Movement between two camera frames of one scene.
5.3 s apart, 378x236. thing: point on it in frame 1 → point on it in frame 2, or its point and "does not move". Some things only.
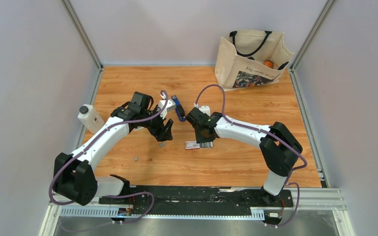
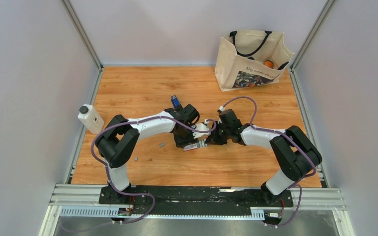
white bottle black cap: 91,119 does not move
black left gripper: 162,133 → 180,143
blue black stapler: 179,108 does not move
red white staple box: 191,145 does not move
